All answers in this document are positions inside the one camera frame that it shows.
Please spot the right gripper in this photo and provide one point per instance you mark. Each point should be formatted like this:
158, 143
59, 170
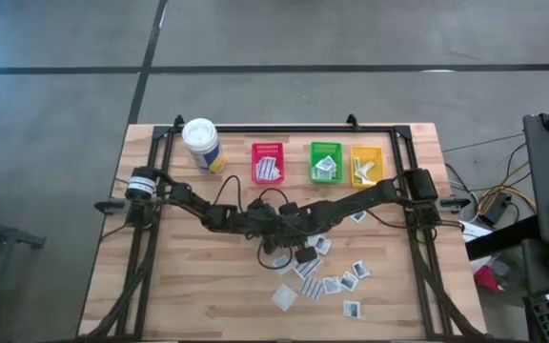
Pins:
308, 219

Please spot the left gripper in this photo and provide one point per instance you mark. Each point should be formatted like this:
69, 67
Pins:
255, 221

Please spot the small white bandage strip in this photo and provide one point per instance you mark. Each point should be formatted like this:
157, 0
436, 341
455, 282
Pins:
361, 175
311, 238
368, 167

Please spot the white alcohol prep pad packet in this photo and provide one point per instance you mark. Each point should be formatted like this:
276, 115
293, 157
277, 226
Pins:
281, 262
361, 269
326, 164
331, 285
322, 245
321, 175
332, 175
359, 216
349, 281
351, 309

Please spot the plain white bandage wrapper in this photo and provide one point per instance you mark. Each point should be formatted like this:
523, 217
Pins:
278, 175

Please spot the blue striped bandage wrapper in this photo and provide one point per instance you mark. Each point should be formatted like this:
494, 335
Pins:
260, 172
311, 288
308, 268
269, 167

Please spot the small green print bandage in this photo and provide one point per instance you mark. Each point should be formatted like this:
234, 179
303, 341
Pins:
367, 181
355, 167

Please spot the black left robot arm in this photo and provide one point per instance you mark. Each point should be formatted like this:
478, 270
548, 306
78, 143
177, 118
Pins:
189, 197

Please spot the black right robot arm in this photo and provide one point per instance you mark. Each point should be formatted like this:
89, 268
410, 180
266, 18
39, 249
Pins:
370, 195

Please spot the white gauze pad packet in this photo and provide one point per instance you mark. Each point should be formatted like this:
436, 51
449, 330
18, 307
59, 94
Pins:
284, 296

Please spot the red plastic basket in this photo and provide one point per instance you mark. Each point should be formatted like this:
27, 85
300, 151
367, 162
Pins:
268, 150

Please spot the green plastic basket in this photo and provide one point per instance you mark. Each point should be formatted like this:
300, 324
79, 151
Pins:
319, 148

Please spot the wipes canister with white lid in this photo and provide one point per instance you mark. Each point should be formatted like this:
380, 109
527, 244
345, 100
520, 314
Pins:
200, 140

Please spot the yellow plastic basket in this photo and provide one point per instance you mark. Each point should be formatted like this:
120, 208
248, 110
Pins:
375, 152

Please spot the white paper sheet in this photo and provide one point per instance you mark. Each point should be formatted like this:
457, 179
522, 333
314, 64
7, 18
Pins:
472, 231

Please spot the red object on floor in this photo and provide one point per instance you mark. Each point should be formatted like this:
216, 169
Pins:
486, 278

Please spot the black power brick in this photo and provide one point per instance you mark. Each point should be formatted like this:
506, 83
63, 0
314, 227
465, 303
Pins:
496, 208

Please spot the dark metal floor stand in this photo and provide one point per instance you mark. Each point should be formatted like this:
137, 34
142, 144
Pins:
12, 234

